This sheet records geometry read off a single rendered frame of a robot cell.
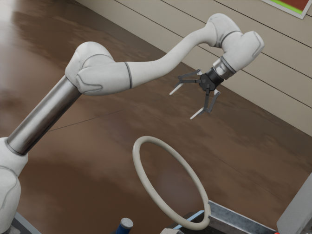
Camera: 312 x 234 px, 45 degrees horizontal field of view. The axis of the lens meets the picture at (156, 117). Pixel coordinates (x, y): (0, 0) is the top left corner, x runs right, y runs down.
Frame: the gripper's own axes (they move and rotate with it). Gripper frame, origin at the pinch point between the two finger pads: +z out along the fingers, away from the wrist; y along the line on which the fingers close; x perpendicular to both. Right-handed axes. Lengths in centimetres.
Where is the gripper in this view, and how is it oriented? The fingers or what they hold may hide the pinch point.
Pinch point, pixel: (182, 104)
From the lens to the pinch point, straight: 159.9
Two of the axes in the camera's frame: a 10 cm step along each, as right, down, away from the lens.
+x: 3.1, -1.8, 9.3
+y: 6.4, 7.6, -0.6
